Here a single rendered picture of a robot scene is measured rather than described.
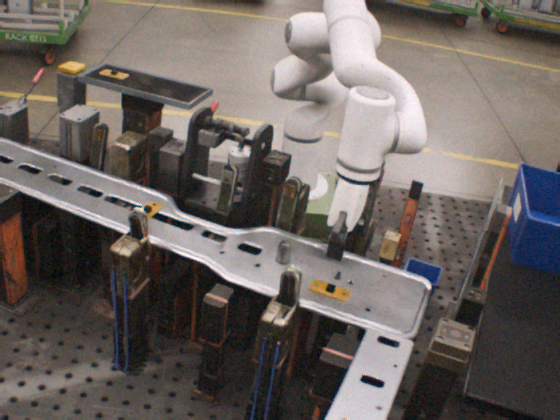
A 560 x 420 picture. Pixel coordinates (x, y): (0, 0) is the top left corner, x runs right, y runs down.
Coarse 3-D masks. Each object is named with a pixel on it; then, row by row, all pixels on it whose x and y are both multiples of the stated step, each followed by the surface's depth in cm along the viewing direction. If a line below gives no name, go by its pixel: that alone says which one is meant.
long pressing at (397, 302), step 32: (32, 160) 164; (64, 160) 166; (32, 192) 152; (64, 192) 153; (128, 192) 158; (160, 192) 159; (128, 224) 146; (160, 224) 148; (192, 224) 150; (192, 256) 140; (224, 256) 141; (256, 256) 143; (320, 256) 146; (352, 256) 147; (256, 288) 134; (352, 288) 138; (384, 288) 139; (416, 288) 140; (352, 320) 129; (384, 320) 130; (416, 320) 131
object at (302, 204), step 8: (304, 184) 158; (304, 192) 155; (280, 200) 155; (304, 200) 156; (296, 208) 154; (304, 208) 161; (296, 216) 156; (304, 216) 162; (296, 224) 157; (304, 224) 165; (296, 232) 159; (264, 296) 170
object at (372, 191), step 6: (384, 162) 142; (378, 180) 142; (372, 186) 144; (378, 186) 144; (372, 192) 145; (372, 198) 144; (366, 204) 146; (372, 204) 145; (366, 210) 147; (372, 210) 147; (366, 222) 147; (366, 228) 147
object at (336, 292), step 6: (312, 282) 137; (318, 282) 137; (324, 282) 138; (312, 288) 135; (318, 288) 136; (324, 288) 136; (330, 288) 135; (336, 288) 136; (324, 294) 135; (330, 294) 135; (336, 294) 135; (348, 294) 135; (342, 300) 134
